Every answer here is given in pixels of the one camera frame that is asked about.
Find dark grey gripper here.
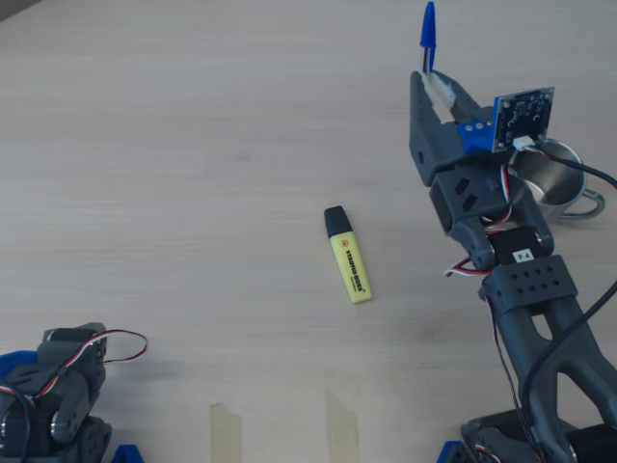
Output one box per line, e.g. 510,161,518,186
409,70,513,236

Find blue ballpoint pen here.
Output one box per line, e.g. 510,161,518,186
417,1,438,76

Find silver steel cup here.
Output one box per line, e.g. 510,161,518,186
509,138,606,220

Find yellow highlighter black cap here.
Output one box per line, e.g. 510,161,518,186
323,205,374,305

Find beige masking tape strip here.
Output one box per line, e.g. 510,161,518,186
323,389,361,463
209,402,243,463

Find blue printed base piece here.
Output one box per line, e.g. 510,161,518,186
111,444,146,463
436,441,467,463

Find blue printed camera mount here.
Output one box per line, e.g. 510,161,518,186
456,106,500,155

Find bare camera circuit board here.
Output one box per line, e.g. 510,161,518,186
491,86,555,154

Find red white black servo wire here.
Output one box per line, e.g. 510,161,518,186
480,163,520,226
31,329,149,401
443,258,544,463

